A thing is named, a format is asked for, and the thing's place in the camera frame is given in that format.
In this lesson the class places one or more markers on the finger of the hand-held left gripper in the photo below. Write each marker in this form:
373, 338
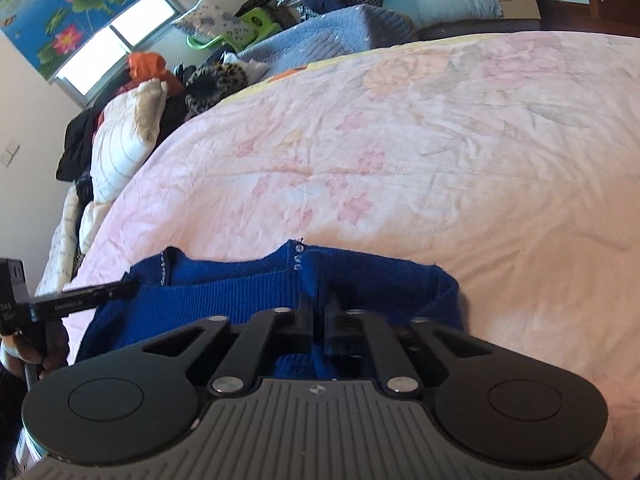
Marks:
85, 299

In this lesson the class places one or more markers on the white wall switch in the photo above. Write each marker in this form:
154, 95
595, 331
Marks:
7, 152

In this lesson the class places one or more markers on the lotus print window blind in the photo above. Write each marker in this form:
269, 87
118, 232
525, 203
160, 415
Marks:
75, 0

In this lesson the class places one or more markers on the black jacket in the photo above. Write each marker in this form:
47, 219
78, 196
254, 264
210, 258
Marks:
75, 145

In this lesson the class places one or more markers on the leopard print cloth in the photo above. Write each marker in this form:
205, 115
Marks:
215, 85

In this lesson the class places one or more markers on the dark patterned clothes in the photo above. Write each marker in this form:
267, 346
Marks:
85, 187

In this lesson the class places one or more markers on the floral pillow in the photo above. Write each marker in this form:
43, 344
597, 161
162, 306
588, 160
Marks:
215, 20

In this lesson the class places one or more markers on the cardboard box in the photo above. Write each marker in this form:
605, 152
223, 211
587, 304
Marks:
522, 7

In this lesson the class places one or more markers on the green plastic stool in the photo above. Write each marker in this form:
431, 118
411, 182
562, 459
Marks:
260, 20

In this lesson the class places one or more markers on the blue knit sweater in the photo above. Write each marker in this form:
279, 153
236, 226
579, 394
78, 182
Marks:
225, 285

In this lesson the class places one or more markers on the light blue quilted blanket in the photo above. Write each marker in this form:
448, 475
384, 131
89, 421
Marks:
325, 35

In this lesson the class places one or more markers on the pink floral blanket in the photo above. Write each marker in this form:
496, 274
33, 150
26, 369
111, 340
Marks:
425, 160

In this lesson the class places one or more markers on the person's left hand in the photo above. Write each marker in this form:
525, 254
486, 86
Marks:
59, 347

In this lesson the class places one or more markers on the white puffer jacket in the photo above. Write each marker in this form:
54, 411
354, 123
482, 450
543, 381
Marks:
125, 140

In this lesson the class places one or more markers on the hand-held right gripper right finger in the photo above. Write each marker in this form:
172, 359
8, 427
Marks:
334, 327

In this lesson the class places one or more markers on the white printed quilt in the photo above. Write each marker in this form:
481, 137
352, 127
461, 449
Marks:
60, 245

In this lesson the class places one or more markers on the orange cloth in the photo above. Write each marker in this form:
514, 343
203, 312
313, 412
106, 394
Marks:
147, 65

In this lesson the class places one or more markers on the window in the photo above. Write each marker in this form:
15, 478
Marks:
90, 62

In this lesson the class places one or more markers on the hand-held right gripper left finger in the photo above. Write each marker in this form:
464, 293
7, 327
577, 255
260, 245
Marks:
304, 325

